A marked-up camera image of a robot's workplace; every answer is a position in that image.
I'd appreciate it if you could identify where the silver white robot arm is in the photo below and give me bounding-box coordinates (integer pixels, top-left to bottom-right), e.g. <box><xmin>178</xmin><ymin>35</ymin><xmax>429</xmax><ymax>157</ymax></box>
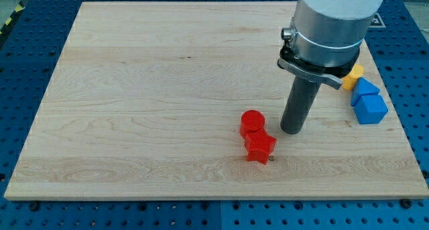
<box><xmin>278</xmin><ymin>0</ymin><xmax>383</xmax><ymax>91</ymax></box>

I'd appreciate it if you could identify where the light wooden board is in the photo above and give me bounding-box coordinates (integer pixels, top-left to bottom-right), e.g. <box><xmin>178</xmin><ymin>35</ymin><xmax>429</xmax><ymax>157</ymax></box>
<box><xmin>5</xmin><ymin>2</ymin><xmax>428</xmax><ymax>201</ymax></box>

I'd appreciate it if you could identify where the red cylinder block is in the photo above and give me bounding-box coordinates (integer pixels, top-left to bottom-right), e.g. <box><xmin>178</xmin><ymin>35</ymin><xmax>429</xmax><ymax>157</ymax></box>
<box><xmin>239</xmin><ymin>110</ymin><xmax>265</xmax><ymax>138</ymax></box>

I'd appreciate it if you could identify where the red star block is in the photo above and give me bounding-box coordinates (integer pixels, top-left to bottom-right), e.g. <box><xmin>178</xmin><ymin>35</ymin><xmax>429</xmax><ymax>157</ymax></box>
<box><xmin>245</xmin><ymin>128</ymin><xmax>277</xmax><ymax>164</ymax></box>

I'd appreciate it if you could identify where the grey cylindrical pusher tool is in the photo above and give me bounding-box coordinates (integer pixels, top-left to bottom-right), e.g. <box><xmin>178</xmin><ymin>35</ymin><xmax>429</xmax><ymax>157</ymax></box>
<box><xmin>280</xmin><ymin>77</ymin><xmax>320</xmax><ymax>135</ymax></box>

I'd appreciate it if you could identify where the yellow cylinder block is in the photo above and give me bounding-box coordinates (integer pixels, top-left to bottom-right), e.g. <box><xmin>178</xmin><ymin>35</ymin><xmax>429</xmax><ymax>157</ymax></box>
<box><xmin>342</xmin><ymin>64</ymin><xmax>365</xmax><ymax>91</ymax></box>

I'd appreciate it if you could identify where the blue triangular prism block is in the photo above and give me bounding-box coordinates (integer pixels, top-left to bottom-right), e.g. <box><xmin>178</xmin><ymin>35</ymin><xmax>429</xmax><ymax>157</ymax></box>
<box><xmin>351</xmin><ymin>77</ymin><xmax>380</xmax><ymax>107</ymax></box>

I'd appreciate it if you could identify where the blue cube block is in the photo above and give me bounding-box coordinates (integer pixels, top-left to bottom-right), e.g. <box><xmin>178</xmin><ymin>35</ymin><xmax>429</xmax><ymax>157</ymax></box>
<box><xmin>354</xmin><ymin>95</ymin><xmax>389</xmax><ymax>124</ymax></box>

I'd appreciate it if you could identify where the black white fiducial marker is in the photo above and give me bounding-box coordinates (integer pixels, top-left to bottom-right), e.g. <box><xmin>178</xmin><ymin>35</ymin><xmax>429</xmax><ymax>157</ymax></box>
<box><xmin>369</xmin><ymin>13</ymin><xmax>385</xmax><ymax>28</ymax></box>

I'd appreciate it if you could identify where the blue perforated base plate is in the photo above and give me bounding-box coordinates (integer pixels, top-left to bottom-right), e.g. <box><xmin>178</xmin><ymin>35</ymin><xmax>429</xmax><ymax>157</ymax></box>
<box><xmin>1</xmin><ymin>0</ymin><xmax>428</xmax><ymax>229</ymax></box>

